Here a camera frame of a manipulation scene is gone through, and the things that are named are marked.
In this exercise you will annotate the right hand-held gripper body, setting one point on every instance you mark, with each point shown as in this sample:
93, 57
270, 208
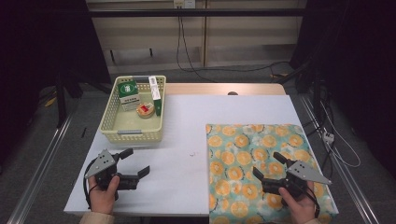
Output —
289, 185

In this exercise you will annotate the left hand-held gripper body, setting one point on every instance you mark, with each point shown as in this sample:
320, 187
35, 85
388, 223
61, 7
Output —
107, 174

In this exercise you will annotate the pale yellow perforated plastic basket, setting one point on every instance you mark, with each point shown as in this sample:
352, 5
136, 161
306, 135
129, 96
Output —
130, 123

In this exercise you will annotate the fruit print shopping bag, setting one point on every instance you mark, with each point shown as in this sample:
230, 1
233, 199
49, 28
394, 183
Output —
236, 146

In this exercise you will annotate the round wooden box red label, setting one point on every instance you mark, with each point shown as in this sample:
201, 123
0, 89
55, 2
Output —
145, 109

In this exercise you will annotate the person's left hand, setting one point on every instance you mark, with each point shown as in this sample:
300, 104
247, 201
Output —
102, 197

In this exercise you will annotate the person's right hand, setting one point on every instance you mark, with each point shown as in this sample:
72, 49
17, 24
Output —
299, 211

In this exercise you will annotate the white power strip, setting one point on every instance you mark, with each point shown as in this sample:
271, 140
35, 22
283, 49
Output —
328, 137

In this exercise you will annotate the black metal stand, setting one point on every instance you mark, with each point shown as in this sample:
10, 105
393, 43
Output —
316, 90
61, 102

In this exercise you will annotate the metal floor rail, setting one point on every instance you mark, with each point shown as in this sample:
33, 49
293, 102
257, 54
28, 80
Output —
351, 186
40, 169

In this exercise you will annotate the white wall socket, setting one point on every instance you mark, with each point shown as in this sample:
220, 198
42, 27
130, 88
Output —
184, 3

